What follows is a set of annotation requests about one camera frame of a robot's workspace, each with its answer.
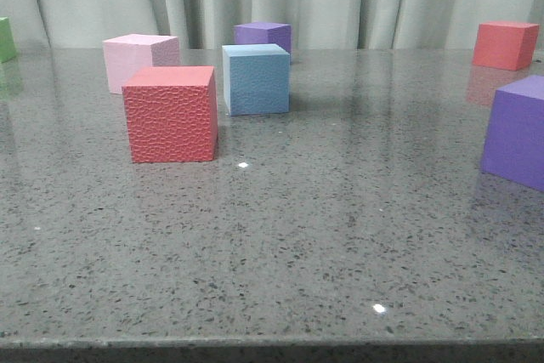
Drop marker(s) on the light blue foam cube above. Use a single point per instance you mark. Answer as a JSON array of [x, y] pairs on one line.
[[256, 79]]

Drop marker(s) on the near red foam cube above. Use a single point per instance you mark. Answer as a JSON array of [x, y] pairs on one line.
[[171, 114]]

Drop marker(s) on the red foam cube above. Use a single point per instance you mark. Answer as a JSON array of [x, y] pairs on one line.
[[505, 45], [171, 114]]

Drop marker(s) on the far purple foam cube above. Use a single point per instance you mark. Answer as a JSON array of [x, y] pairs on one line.
[[264, 32]]

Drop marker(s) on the purple foam cube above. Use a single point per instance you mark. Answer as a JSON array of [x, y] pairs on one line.
[[513, 147], [264, 32]]

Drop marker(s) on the pink foam cube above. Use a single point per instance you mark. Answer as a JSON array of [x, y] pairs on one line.
[[125, 55]]

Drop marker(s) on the near purple foam cube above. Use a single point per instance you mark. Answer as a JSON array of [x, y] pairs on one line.
[[513, 147]]

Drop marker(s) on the far red foam cube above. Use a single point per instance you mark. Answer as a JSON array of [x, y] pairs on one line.
[[505, 45]]

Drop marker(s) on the green foam cube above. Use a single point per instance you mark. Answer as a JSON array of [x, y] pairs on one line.
[[7, 47]]

